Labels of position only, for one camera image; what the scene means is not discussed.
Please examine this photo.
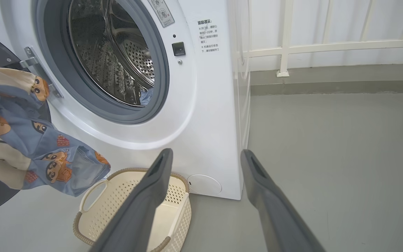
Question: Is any perforated steel drum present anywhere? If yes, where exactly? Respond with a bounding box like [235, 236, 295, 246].
[68, 0, 156, 107]

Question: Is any black text notice sticker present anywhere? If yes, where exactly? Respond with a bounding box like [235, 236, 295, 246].
[197, 19, 220, 54]

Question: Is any black square door latch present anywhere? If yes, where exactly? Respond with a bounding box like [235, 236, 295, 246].
[172, 42, 186, 57]

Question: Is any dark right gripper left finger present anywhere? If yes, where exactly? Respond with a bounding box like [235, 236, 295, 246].
[89, 148, 174, 252]

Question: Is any grey caution label sticker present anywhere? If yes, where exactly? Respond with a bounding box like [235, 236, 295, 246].
[148, 0, 175, 28]

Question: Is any grey rubber door gasket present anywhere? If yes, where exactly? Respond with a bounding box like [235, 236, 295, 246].
[35, 0, 170, 125]

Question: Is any white metal railing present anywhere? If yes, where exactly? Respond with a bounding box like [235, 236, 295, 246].
[244, 0, 403, 78]

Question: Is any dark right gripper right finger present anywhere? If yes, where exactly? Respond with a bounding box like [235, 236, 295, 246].
[240, 149, 326, 252]

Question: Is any round white filter cover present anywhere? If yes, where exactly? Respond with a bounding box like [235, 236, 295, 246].
[187, 174, 222, 196]

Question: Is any white front-load washing machine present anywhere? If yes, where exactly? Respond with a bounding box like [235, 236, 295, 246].
[0, 0, 252, 201]

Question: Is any cream and blue print garment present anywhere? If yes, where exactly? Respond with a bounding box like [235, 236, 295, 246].
[0, 64, 111, 197]

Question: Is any silver door hinge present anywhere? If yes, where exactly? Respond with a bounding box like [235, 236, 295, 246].
[19, 46, 64, 99]

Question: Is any cream basket with brown rim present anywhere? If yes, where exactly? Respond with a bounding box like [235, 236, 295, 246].
[72, 168, 192, 252]

